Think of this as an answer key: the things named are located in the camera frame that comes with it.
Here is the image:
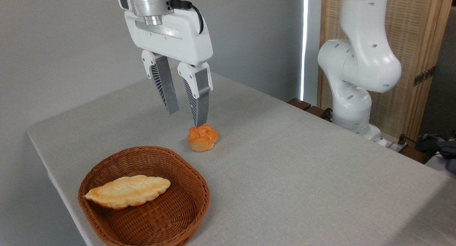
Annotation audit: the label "dark metal screen hinge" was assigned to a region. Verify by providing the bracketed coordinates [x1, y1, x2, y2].
[413, 66, 435, 87]

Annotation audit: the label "grey tablecloth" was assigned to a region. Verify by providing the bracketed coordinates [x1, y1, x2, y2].
[27, 68, 456, 246]

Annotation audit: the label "round orange bread roll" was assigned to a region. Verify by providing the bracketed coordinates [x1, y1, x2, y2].
[188, 124, 218, 153]

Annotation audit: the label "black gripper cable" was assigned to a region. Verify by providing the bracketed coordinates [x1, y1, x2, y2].
[168, 0, 204, 35]

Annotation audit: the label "dark grey bag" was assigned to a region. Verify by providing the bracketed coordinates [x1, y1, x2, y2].
[419, 131, 456, 174]

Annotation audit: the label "black plug with cable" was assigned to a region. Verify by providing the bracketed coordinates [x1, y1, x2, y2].
[397, 134, 439, 154]

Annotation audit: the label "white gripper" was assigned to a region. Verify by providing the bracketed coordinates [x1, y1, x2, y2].
[124, 7, 214, 128]

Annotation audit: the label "dark brown wooden slats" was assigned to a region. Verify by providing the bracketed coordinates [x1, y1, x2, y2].
[287, 98, 333, 122]

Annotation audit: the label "long pale braided bread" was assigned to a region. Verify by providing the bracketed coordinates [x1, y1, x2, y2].
[84, 175, 171, 210]

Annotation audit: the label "wooden rattan folding screen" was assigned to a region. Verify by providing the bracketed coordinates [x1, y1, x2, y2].
[317, 0, 456, 143]

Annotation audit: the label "brown woven wicker basket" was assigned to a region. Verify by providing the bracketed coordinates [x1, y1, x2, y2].
[78, 146, 210, 246]

